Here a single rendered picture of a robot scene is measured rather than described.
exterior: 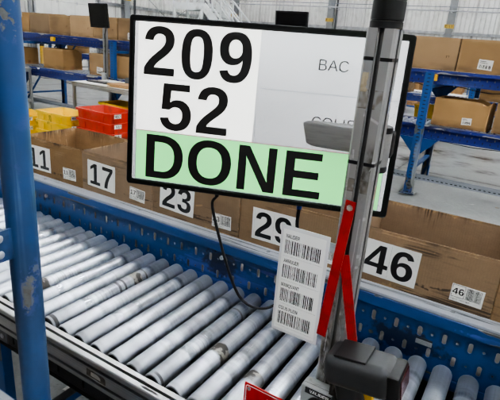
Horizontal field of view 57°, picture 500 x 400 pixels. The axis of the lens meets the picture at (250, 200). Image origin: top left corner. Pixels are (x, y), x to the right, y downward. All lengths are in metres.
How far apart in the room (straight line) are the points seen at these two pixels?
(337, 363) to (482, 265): 0.68
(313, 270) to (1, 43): 0.54
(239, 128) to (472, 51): 5.09
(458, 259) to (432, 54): 4.67
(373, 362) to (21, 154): 0.55
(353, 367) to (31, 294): 0.46
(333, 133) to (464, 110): 4.82
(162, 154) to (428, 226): 1.01
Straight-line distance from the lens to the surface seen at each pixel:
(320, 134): 0.80
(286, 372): 1.23
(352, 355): 0.75
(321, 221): 1.41
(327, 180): 0.82
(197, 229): 1.62
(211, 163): 0.84
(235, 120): 0.82
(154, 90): 0.87
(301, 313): 0.80
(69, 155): 2.09
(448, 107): 5.61
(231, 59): 0.82
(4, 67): 0.44
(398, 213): 1.64
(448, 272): 1.35
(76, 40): 9.09
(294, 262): 0.77
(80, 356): 1.31
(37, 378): 0.56
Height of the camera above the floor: 1.52
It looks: 19 degrees down
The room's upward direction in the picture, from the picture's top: 5 degrees clockwise
